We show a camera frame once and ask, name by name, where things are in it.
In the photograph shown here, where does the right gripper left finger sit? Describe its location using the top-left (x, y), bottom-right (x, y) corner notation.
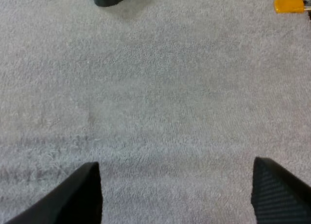
top-left (4, 161), bottom-right (103, 224)

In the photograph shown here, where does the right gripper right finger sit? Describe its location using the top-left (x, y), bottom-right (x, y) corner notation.
top-left (251, 156), bottom-right (311, 224)

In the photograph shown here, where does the orange clip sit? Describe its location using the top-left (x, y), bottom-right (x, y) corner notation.
top-left (274, 0), bottom-right (311, 14)

